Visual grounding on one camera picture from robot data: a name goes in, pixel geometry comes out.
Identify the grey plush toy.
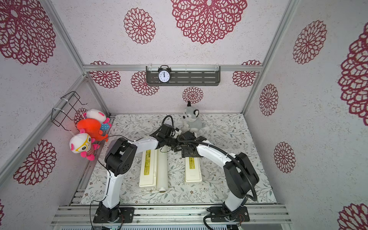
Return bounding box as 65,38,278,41
183,101,203,132

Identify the red plush toy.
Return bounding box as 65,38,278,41
77,118,108,141

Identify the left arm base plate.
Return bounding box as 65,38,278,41
93,208,135,223

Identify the grey wall shelf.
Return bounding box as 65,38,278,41
146,66,221,86

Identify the white pink plush top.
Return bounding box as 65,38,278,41
83,109,110,124

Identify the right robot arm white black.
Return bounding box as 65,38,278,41
177,131,259,212

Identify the black wire basket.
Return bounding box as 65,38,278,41
50,91,87,131

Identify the cream dispenser lid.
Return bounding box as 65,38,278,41
185,157,202,183

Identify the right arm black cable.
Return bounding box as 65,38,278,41
176,135,258,230

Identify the floral table mat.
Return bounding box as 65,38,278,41
80,113,277,205

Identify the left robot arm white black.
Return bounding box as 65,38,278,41
100,124,182,210

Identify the left plastic wrap roll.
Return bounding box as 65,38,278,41
157,151,168,193

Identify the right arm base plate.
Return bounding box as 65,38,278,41
207,206,250,222

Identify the black alarm clock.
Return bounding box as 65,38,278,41
158,65,172,83

